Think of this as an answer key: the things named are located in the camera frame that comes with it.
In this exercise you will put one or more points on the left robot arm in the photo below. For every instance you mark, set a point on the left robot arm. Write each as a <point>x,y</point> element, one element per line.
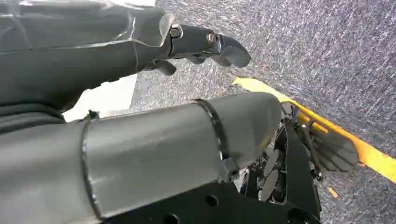
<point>24,119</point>

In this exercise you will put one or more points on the white furniture panel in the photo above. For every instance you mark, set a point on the white furniture panel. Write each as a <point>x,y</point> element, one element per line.
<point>105,99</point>

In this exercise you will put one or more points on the yellow floor tape strip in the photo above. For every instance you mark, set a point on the yellow floor tape strip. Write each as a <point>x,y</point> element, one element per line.
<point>371,154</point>

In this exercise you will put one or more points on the small orange floor scrap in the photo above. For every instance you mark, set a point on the small orange floor scrap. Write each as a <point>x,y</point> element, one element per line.
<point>333,192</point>

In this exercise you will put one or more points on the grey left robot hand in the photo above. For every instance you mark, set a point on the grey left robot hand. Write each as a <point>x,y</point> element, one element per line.
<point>148,148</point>

